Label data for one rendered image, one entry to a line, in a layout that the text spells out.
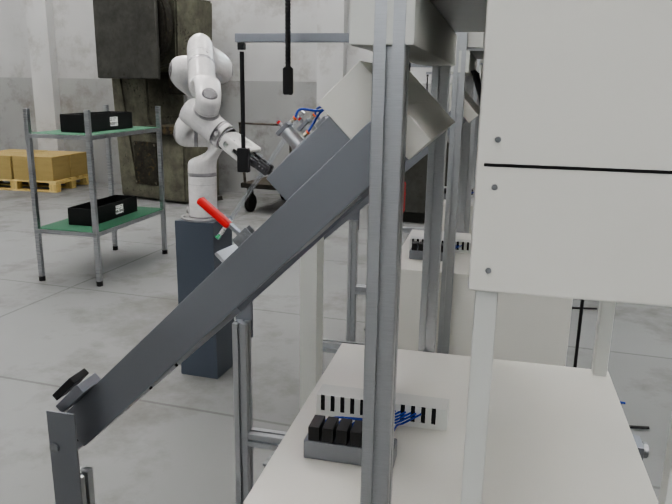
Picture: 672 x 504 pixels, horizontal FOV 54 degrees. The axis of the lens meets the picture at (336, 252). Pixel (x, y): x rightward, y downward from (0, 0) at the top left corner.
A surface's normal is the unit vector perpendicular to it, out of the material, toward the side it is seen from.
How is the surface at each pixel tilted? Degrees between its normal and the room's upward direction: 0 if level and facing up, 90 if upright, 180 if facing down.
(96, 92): 90
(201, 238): 90
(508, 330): 90
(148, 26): 90
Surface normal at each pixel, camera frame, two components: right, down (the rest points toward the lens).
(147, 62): -0.48, 0.21
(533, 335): -0.23, 0.23
